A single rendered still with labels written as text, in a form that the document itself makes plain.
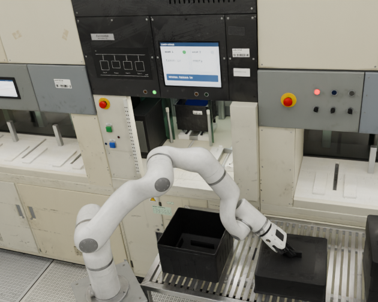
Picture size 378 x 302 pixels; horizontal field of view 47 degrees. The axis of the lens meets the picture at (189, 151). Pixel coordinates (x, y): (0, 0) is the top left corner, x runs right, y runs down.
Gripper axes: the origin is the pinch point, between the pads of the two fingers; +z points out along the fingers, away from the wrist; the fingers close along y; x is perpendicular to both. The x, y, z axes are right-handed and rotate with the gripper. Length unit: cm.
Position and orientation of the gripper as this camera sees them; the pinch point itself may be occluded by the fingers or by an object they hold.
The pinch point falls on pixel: (290, 251)
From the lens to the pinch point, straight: 196.4
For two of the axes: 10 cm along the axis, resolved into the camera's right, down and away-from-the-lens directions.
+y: 2.8, -5.1, 8.1
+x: -6.0, 5.7, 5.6
